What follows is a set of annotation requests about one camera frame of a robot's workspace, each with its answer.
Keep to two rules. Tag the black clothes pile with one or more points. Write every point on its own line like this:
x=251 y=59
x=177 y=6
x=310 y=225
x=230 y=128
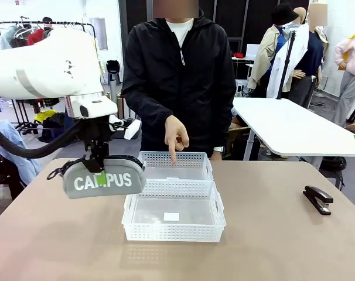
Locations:
x=58 y=123

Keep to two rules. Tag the grey CAMPUS zipper pouch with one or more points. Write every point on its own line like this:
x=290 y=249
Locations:
x=78 y=194

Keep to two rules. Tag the black chair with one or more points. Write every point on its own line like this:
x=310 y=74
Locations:
x=1 y=178

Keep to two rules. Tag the silver wristwatch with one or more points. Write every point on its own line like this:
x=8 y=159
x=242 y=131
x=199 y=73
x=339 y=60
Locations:
x=218 y=149

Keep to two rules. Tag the mannequin in beige coat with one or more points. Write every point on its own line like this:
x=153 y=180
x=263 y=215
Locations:
x=264 y=58

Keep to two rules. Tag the red cloth pile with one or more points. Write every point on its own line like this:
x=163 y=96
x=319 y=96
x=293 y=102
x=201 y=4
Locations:
x=239 y=55

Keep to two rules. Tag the person's right hand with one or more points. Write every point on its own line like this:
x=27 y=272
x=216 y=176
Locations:
x=176 y=131

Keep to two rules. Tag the black object on pedestal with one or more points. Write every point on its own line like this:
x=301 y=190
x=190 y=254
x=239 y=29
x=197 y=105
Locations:
x=113 y=68

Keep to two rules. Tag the mannequin in white coat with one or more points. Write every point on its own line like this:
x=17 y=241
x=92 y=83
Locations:
x=299 y=49

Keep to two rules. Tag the pale grey-blue jacket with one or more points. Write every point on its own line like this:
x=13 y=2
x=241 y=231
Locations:
x=7 y=39

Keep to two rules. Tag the white perforated plastic basket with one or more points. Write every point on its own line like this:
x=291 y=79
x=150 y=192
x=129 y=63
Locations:
x=171 y=234
x=195 y=164

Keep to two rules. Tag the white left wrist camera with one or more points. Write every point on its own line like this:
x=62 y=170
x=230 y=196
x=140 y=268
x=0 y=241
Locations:
x=132 y=130

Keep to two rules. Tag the white square sticker label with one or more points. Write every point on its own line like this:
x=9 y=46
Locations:
x=172 y=177
x=171 y=216

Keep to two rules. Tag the figure in pink sweater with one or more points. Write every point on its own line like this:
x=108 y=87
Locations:
x=353 y=55

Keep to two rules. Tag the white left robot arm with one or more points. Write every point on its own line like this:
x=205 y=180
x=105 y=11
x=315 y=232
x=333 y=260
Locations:
x=34 y=64

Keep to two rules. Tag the black bucket hat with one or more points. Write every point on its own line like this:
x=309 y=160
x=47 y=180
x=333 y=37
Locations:
x=283 y=14

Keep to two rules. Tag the person's right forearm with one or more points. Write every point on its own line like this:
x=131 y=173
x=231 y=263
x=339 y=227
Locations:
x=145 y=108

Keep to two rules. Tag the person's left hand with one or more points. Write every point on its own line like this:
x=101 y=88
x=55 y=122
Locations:
x=216 y=156

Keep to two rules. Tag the person in black jacket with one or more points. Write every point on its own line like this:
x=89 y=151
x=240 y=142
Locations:
x=201 y=87

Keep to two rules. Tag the light blue shirt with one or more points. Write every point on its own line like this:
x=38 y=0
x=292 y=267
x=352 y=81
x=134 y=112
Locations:
x=28 y=169

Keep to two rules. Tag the person's left forearm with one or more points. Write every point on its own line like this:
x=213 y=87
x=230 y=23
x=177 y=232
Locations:
x=224 y=123

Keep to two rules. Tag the red jacket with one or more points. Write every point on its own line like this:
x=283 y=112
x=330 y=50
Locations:
x=35 y=36

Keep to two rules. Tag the white board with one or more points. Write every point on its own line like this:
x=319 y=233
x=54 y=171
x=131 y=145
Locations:
x=253 y=51

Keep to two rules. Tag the black stapler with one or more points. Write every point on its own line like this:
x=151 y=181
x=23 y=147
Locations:
x=318 y=199

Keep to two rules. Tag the black bag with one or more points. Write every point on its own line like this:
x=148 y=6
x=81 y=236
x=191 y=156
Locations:
x=332 y=164

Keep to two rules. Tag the figure in navy top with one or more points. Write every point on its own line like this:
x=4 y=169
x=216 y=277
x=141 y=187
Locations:
x=315 y=55

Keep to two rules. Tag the white table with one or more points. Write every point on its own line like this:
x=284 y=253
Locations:
x=283 y=126

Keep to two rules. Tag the black tripod pole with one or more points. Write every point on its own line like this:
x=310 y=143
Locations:
x=286 y=65

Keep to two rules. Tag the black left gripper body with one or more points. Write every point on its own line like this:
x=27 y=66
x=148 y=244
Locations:
x=95 y=131

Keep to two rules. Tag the charcoal garment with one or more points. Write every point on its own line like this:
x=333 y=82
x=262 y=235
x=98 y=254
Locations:
x=47 y=32

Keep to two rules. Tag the yellow garment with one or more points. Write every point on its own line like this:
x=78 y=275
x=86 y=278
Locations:
x=45 y=115

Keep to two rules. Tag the tall grey tube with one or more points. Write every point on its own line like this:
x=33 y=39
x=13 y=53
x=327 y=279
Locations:
x=113 y=90

